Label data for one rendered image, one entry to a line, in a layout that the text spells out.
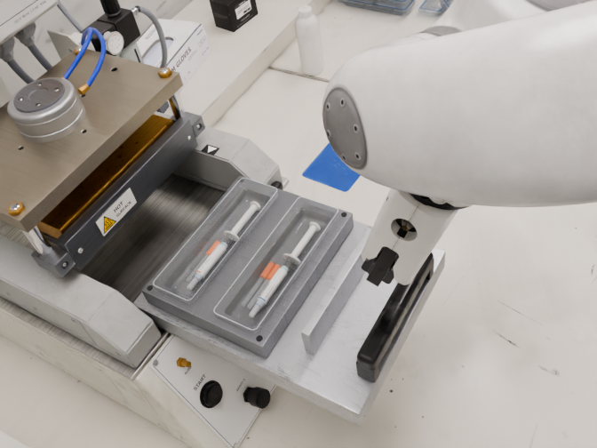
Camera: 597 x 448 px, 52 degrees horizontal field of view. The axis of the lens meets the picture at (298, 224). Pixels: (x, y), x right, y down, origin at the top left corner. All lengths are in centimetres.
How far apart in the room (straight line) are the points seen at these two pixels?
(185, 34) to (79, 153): 69
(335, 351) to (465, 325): 32
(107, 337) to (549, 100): 56
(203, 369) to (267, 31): 89
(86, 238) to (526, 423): 58
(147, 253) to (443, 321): 43
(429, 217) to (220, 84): 94
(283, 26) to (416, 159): 120
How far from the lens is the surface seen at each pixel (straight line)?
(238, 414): 85
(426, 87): 28
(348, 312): 68
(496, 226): 105
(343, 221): 72
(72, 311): 73
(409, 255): 48
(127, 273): 83
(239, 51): 142
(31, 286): 78
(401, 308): 63
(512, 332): 93
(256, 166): 83
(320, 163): 116
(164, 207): 89
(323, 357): 65
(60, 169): 72
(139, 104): 77
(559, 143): 27
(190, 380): 79
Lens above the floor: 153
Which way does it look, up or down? 48 degrees down
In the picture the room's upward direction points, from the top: 12 degrees counter-clockwise
